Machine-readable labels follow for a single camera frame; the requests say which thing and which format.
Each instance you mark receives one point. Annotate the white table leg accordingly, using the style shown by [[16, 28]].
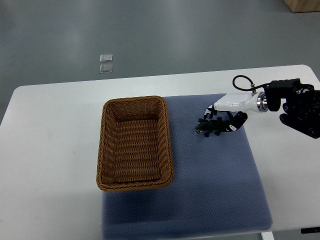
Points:
[[267, 235]]

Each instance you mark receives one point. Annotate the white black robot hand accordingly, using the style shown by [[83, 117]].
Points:
[[237, 104]]

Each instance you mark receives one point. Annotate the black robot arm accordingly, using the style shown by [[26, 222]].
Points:
[[300, 103]]

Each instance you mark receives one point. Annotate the dark toy crocodile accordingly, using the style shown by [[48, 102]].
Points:
[[216, 126]]

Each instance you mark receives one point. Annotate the upper floor socket plate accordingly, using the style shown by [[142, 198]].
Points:
[[106, 57]]

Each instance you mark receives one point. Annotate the lower floor socket plate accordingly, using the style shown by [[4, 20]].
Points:
[[106, 68]]

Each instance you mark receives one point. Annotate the wooden box corner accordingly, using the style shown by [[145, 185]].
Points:
[[303, 6]]

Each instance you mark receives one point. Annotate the brown wicker basket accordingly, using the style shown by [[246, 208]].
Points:
[[135, 150]]

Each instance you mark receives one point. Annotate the blue grey mat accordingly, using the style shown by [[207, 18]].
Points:
[[216, 187]]

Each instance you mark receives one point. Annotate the floor socket plate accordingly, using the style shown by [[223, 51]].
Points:
[[106, 68], [106, 57]]

